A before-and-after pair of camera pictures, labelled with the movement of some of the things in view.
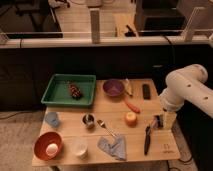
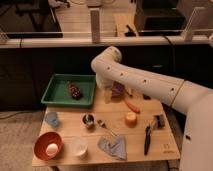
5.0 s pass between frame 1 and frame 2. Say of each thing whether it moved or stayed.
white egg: stayed
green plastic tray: stayed
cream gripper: moved
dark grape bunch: stayed
